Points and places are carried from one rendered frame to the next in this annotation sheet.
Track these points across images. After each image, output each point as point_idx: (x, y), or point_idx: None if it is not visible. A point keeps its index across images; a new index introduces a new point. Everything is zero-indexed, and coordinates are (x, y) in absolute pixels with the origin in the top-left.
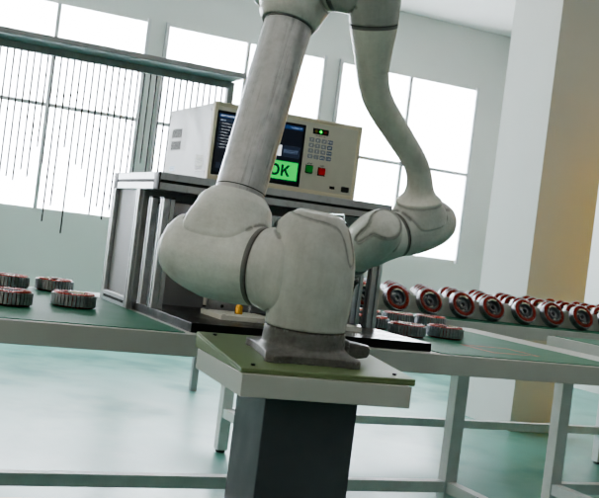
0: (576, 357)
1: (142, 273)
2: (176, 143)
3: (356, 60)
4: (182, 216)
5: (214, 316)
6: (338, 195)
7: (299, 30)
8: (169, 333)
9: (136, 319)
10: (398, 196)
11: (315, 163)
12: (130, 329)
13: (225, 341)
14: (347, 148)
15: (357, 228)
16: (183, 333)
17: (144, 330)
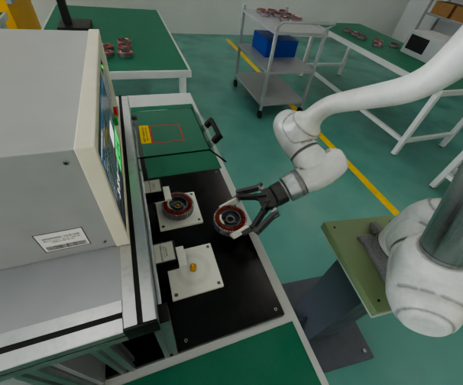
0: (160, 107)
1: (126, 365)
2: None
3: None
4: (461, 307)
5: (210, 290)
6: (119, 120)
7: None
8: (305, 334)
9: (234, 369)
10: (303, 127)
11: (112, 108)
12: (322, 370)
13: None
14: (105, 66)
15: (338, 175)
16: (297, 322)
17: (315, 357)
